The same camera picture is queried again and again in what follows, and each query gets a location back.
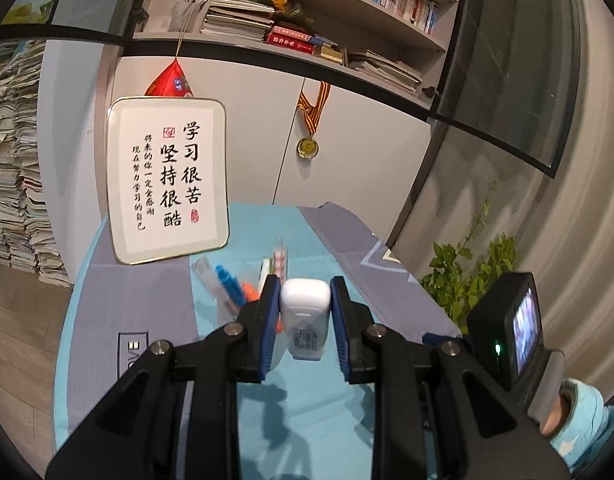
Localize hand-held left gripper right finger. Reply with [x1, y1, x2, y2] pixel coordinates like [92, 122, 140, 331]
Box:
[329, 276, 570, 480]

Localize person's right forearm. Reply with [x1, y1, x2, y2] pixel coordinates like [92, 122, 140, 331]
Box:
[539, 379, 614, 468]

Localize red checkered pen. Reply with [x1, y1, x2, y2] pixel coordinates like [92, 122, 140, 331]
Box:
[272, 236, 289, 281]

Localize light curtain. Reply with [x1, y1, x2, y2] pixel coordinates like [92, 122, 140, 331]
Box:
[412, 0, 614, 411]

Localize grey bookshelf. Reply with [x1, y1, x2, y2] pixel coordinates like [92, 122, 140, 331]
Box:
[132, 0, 462, 111]

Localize frosted plastic cup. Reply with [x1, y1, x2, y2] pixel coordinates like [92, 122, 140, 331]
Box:
[214, 270, 288, 333]

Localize blue marker pen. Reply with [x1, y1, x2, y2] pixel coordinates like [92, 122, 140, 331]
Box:
[214, 264, 247, 311]

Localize framed calligraphy sign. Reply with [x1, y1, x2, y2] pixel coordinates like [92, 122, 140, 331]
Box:
[106, 95, 231, 266]

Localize tall pile of paper books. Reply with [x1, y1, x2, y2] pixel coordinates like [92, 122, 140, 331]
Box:
[0, 40, 73, 288]

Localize gold medal with striped ribbon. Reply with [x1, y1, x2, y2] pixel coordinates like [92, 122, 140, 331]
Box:
[295, 81, 333, 159]

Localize clear pen holder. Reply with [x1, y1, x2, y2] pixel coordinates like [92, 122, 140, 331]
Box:
[172, 0, 208, 31]

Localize wide stack of booklets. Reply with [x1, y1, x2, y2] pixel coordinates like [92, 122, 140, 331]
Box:
[347, 50, 423, 93]

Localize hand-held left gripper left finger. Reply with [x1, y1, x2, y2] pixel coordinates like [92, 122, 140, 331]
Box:
[44, 275, 283, 480]

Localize green leafy plant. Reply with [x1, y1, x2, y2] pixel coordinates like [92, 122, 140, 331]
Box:
[419, 180, 518, 336]

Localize white cabinet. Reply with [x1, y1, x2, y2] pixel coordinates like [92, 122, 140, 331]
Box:
[37, 40, 433, 261]

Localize red hardcover books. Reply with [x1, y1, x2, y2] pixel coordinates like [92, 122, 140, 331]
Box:
[264, 22, 318, 56]

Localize stack of magazines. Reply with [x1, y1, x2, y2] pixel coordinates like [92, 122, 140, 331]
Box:
[202, 0, 277, 43]

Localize blue grey printed blanket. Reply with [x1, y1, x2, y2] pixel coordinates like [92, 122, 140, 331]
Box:
[54, 201, 462, 480]

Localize small stack of books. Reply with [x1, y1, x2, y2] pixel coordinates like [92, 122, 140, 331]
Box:
[314, 35, 345, 66]

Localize red hanging pouch ornament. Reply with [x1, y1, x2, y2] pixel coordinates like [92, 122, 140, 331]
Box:
[144, 10, 194, 99]

